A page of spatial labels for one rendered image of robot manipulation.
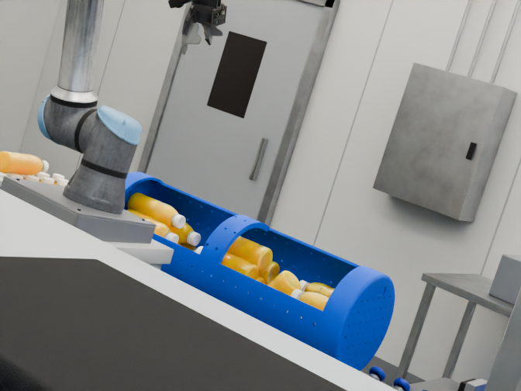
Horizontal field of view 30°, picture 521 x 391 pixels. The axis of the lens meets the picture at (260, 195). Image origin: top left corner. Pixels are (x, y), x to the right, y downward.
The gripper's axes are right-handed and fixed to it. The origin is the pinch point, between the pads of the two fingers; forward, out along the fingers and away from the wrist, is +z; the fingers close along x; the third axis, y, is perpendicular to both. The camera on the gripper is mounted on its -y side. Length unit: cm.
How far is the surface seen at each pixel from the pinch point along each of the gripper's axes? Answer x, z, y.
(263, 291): -35, 44, 52
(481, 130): 290, 110, 6
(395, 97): 322, 120, -62
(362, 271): -23, 34, 73
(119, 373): -194, -62, 129
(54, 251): -172, -49, 104
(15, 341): -197, -63, 124
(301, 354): -170, -48, 127
